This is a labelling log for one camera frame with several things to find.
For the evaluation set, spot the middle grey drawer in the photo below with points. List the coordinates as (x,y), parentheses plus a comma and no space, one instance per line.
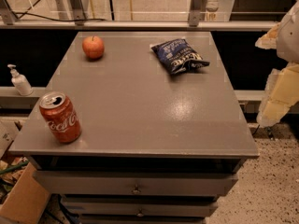
(140,206)

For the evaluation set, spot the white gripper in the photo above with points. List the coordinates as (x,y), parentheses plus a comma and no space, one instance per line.
(290,36)

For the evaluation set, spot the blue chip bag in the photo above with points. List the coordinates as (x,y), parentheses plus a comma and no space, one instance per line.
(177,56)

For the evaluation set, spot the grey drawer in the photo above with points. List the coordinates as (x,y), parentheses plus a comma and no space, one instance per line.
(140,206)
(146,184)

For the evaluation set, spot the cardboard box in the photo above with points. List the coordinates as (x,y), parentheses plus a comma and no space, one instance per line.
(26,202)

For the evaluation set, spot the metal railing frame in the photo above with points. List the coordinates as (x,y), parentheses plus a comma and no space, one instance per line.
(144,15)

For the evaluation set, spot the white pump dispenser bottle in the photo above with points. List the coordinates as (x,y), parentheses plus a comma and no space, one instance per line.
(20,81)

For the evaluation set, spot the top grey drawer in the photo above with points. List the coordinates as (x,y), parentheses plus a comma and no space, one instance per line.
(146,184)

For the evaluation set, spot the red apple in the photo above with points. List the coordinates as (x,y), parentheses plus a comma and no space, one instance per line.
(93,47)

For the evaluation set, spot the grey drawer cabinet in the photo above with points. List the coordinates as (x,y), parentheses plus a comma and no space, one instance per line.
(135,118)

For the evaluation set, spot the red Coca-Cola can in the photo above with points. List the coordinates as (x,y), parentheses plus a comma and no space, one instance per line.
(59,113)

